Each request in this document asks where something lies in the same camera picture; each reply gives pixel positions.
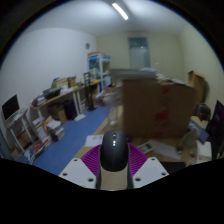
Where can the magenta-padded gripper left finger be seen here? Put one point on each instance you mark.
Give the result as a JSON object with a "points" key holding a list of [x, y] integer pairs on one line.
{"points": [[78, 171]]}

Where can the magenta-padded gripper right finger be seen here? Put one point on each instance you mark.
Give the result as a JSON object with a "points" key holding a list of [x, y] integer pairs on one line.
{"points": [[150, 171]]}

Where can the black computer mouse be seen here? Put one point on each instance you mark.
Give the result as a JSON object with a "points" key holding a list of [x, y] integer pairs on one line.
{"points": [[114, 151]]}

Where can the plain white paper sheet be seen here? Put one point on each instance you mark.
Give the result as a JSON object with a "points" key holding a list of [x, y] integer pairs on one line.
{"points": [[165, 150]]}

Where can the white paper sheet with writing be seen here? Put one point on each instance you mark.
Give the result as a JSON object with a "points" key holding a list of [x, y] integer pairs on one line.
{"points": [[94, 140]]}

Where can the low shelf unit with books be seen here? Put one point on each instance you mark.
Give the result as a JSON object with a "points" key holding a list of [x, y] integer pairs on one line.
{"points": [[43, 136]]}

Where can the large brown cardboard box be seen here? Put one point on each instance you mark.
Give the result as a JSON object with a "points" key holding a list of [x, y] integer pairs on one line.
{"points": [[156, 110]]}

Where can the cluttered wooden side desk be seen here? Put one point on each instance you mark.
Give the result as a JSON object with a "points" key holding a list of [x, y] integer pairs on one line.
{"points": [[60, 100]]}

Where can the black computer monitor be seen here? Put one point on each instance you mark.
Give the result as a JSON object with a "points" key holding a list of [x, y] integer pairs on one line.
{"points": [[217, 130]]}

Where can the black metal stand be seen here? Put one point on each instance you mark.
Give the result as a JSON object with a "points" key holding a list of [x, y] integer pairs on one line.
{"points": [[90, 93]]}

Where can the small black screen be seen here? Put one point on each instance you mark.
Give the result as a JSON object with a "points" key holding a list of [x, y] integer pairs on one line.
{"points": [[10, 106]]}

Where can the tall brown cardboard box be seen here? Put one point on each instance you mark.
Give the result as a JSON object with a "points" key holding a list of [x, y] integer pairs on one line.
{"points": [[196, 85]]}

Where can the blue and white display cabinet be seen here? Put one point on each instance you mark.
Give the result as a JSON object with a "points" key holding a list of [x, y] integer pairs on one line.
{"points": [[99, 68]]}

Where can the frosted window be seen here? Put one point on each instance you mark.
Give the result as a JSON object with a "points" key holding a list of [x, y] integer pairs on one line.
{"points": [[139, 53]]}

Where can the ceiling tube light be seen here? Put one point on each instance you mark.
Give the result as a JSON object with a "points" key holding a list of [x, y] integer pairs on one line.
{"points": [[120, 11]]}

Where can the round wall clock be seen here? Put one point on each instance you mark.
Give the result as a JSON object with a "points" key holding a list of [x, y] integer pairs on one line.
{"points": [[87, 46]]}

